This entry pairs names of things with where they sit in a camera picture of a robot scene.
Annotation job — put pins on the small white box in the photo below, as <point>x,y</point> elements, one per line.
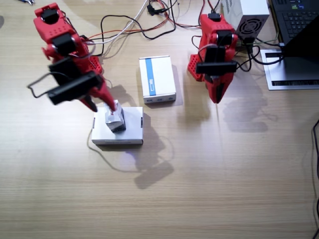
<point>115,119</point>

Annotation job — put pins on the plain white box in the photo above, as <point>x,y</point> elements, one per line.
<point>134,124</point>

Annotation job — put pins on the black laptop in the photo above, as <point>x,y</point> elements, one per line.
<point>299,22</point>

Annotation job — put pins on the red robot arm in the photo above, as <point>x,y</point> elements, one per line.
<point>62,35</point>
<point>214,32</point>

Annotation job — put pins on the white power supply unit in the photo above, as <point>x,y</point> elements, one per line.
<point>251,15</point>

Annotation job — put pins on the white box with blue stripe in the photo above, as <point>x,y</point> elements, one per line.
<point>159,74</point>

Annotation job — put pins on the black webcam on gripper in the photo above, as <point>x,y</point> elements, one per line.
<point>216,67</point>
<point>74,88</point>

